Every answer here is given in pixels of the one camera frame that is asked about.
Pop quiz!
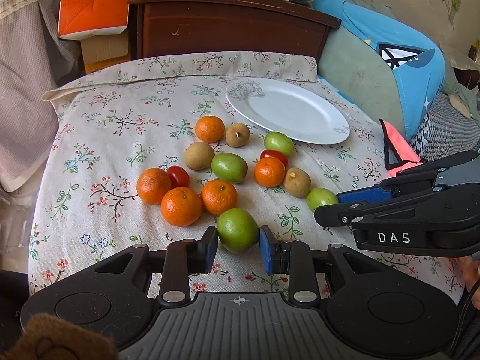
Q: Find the orange tangerine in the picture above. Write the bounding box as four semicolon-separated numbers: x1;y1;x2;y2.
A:
201;180;239;216
195;115;224;143
160;187;203;227
136;167;172;205
254;157;286;188

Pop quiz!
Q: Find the red cherry tomato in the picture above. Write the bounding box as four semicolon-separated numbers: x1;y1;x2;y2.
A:
167;165;190;189
260;150;289;168

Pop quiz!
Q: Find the person's right hand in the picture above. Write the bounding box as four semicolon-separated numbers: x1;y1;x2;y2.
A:
456;256;480;309

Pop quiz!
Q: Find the brown kiwi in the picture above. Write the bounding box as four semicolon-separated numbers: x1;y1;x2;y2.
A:
225;123;251;148
184;141;215;171
283;167;312;198

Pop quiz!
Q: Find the pink cloth black trim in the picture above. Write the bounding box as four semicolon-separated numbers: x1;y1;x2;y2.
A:
379;119;423;177

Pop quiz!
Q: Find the checkered beige fabric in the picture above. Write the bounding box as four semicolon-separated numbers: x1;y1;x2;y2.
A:
1;0;80;192

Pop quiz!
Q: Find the blue green pillow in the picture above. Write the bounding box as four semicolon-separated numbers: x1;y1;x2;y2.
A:
292;0;445;140

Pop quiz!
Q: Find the brown plush toy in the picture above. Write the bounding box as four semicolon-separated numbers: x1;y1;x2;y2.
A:
1;313;119;360

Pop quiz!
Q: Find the orange cardboard box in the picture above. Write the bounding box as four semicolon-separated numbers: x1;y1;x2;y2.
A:
58;0;128;41

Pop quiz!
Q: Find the orange tangerine top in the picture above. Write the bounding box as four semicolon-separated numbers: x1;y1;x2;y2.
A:
195;115;224;143

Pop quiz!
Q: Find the brown cardboard box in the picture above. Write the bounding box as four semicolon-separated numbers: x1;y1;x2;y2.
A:
80;29;131;74

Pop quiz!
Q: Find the white ceramic plate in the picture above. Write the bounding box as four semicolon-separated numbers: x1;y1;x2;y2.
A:
225;78;350;145

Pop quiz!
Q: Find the large green jujube front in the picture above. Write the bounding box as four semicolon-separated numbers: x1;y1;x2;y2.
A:
217;208;260;254

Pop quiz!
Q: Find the dark wooden cabinet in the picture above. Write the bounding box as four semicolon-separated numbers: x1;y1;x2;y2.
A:
128;0;341;59

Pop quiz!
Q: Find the floral tablecloth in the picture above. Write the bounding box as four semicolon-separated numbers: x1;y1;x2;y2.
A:
28;50;462;303

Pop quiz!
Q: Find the brown kiwi top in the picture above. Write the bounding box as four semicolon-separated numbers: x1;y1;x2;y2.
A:
225;123;251;148

